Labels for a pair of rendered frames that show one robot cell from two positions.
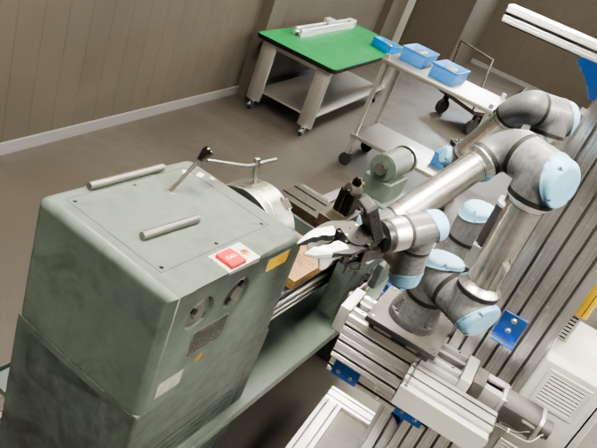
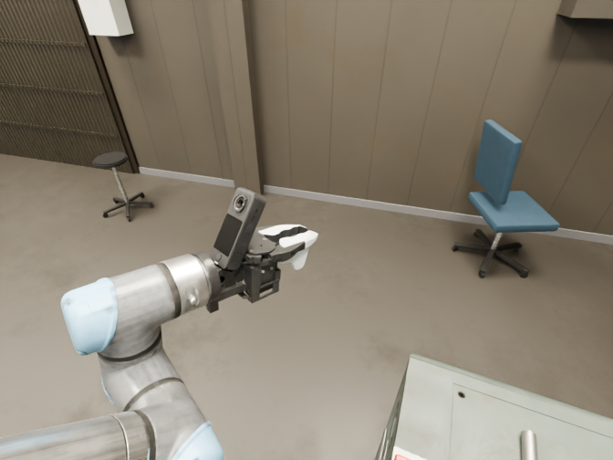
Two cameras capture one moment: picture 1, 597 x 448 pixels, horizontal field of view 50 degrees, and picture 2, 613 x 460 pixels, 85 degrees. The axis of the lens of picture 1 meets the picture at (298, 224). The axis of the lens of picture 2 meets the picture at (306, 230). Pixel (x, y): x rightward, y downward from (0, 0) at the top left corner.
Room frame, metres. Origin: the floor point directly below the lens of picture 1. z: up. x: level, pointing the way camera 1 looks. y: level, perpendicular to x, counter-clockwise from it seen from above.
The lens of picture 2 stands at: (1.56, -0.04, 1.90)
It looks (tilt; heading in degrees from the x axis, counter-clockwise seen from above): 38 degrees down; 179
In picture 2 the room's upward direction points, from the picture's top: straight up
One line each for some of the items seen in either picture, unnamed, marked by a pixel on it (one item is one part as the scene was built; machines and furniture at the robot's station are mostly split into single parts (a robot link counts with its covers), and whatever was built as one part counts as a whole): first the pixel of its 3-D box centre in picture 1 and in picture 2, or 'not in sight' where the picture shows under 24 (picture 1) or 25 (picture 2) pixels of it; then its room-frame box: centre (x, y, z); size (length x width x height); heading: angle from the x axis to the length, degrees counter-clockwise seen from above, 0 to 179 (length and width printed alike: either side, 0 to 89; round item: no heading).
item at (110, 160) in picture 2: not in sight; (121, 183); (-1.32, -1.78, 0.28); 0.47 x 0.45 x 0.56; 76
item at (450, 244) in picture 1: (457, 247); not in sight; (2.08, -0.56, 1.21); 0.15 x 0.15 x 0.10
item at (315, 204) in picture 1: (325, 217); not in sight; (2.44, -0.10, 0.95); 0.43 x 0.18 x 0.04; 67
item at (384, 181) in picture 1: (386, 176); not in sight; (2.99, -0.32, 1.01); 0.30 x 0.20 x 0.29; 157
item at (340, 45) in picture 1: (334, 69); not in sight; (6.82, 0.26, 0.42); 2.30 x 0.91 x 0.85; 163
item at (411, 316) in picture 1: (418, 305); not in sight; (1.60, -0.41, 1.21); 0.15 x 0.15 x 0.10
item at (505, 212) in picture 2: not in sight; (510, 204); (-0.51, 1.53, 0.53); 0.62 x 0.59 x 1.06; 71
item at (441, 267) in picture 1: (438, 276); not in sight; (1.60, -0.42, 1.33); 0.13 x 0.12 x 0.14; 40
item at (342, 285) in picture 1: (353, 282); not in sight; (2.38, -0.31, 0.73); 0.27 x 0.12 x 0.27; 157
